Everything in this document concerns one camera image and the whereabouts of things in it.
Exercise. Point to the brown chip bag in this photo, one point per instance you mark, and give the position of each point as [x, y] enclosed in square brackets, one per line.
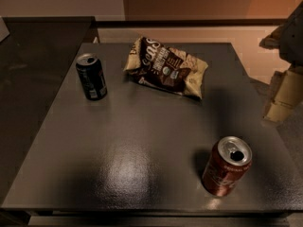
[166, 68]

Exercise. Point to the dark blue soda can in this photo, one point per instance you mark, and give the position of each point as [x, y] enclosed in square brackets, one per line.
[91, 76]

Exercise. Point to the red coke can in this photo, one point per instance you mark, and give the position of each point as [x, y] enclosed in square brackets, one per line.
[229, 160]

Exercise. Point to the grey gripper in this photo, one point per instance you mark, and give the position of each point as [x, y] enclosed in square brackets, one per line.
[294, 38]

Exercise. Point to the dark side counter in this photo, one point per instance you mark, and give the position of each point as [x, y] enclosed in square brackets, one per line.
[34, 60]

